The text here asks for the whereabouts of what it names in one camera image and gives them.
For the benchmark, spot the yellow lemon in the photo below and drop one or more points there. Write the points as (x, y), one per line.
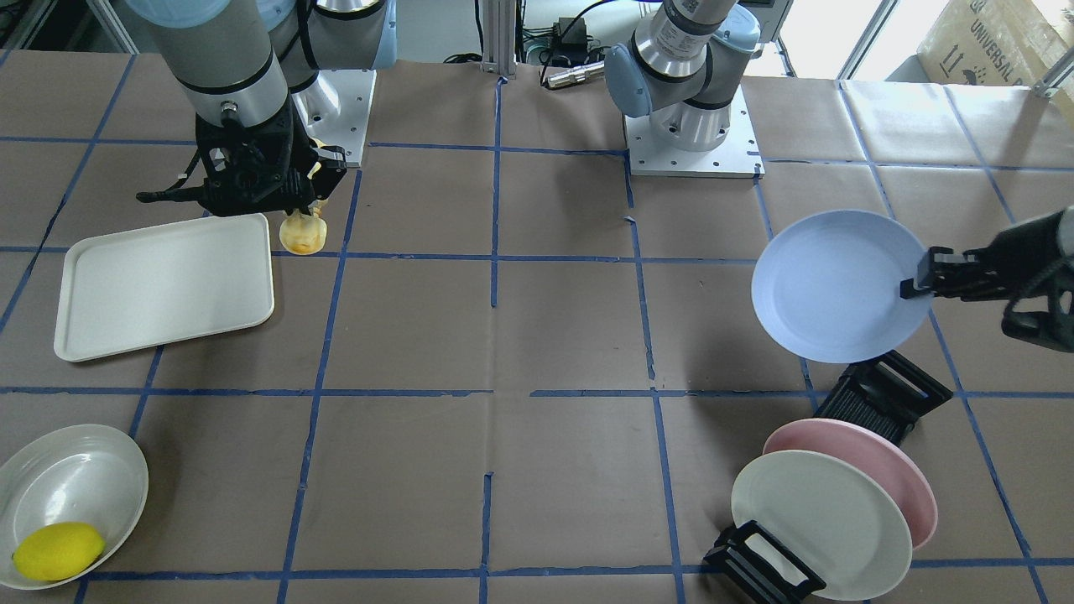
(58, 551)

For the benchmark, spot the blue plate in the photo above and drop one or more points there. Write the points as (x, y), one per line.
(828, 287)

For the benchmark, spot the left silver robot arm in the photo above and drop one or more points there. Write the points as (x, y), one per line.
(693, 51)

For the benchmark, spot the white rectangular tray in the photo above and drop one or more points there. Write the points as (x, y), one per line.
(151, 286)

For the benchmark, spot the black plate rack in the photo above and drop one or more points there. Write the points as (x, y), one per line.
(886, 395)

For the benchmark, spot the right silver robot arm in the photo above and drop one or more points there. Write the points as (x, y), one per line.
(245, 67)

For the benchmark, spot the pink plate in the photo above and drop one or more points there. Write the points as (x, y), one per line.
(882, 461)

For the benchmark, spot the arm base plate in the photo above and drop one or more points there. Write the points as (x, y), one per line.
(335, 110)
(671, 155)

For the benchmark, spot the aluminium frame post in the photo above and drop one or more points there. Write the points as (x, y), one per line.
(499, 21)

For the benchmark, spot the cardboard box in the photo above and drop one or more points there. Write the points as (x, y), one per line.
(996, 43)

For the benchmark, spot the white round plate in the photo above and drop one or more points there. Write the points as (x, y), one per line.
(834, 518)

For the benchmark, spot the silver metal connector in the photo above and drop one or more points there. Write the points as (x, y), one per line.
(575, 76)

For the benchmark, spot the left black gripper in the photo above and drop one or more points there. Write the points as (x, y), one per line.
(1034, 249)

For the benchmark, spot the white oval bowl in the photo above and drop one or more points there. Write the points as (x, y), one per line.
(88, 473)

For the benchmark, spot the yellow bread loaf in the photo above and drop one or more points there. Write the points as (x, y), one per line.
(304, 232)

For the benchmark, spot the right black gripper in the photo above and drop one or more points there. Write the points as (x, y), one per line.
(330, 159)

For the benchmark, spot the black power adapter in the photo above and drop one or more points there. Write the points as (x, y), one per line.
(570, 34)

